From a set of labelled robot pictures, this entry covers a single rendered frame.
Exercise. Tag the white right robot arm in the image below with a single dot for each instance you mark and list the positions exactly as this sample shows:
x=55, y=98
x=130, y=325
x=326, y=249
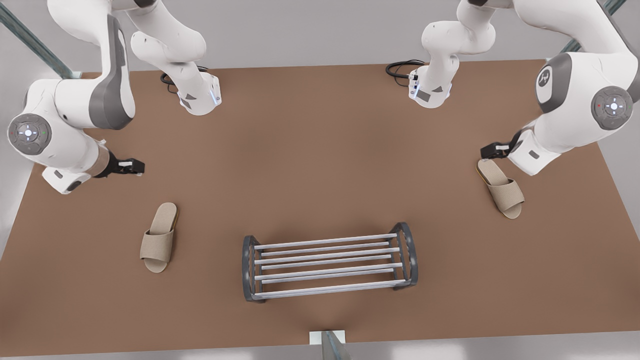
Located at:
x=75, y=100

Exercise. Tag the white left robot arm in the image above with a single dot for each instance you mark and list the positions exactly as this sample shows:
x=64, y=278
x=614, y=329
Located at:
x=575, y=100

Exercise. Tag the grey metal shoe rack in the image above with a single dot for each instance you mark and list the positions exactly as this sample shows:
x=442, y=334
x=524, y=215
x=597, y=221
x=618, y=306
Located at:
x=330, y=261

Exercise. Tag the beige slipper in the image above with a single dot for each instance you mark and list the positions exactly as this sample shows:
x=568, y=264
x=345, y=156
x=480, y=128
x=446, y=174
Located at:
x=500, y=188
x=159, y=237

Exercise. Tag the silver frame post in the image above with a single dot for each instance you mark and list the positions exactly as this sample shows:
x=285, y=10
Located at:
x=35, y=42
x=592, y=22
x=330, y=345

